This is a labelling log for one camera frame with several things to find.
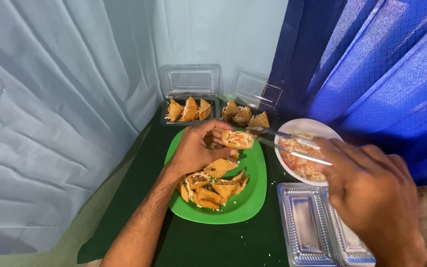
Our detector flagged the person's left hand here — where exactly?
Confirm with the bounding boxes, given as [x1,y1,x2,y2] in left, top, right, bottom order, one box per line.
[169,119,238,178]

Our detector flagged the person's right hand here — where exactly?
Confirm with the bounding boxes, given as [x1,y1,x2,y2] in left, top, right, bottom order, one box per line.
[312,136,422,254]

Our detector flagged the metal tongs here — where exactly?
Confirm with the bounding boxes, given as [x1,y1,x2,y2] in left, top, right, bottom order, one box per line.
[246,126,333,166]

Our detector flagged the stuffed fried tofu piece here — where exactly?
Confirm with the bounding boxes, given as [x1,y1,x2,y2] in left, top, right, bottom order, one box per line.
[221,129,254,150]

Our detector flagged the shredded vegetable filling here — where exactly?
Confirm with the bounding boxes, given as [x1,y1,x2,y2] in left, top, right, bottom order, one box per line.
[279,133,327,182]

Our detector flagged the white bowl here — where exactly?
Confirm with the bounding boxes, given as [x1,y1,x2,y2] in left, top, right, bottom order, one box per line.
[274,118,344,187]

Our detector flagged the packed stuffed tofu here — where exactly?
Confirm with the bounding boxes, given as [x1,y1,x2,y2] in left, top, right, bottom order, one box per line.
[198,99,212,121]
[179,96,200,122]
[165,98,185,123]
[221,100,241,122]
[233,106,253,127]
[248,111,270,131]

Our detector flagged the empty clear plastic container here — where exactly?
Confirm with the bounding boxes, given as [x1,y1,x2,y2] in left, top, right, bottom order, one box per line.
[277,182,339,267]
[321,185,377,267]

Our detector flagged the green plate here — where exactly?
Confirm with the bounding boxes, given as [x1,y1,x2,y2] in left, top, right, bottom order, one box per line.
[164,128,268,225]

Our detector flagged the black-base clear-lid food container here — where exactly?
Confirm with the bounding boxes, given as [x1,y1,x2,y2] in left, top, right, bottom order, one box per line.
[159,63,223,127]
[219,70,285,131]

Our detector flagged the pile of fried tofu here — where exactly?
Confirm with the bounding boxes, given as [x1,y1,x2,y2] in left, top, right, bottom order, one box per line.
[176,142,251,211]

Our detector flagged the pale blue curtain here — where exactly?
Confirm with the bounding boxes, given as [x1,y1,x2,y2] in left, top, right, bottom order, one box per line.
[0,0,289,257]

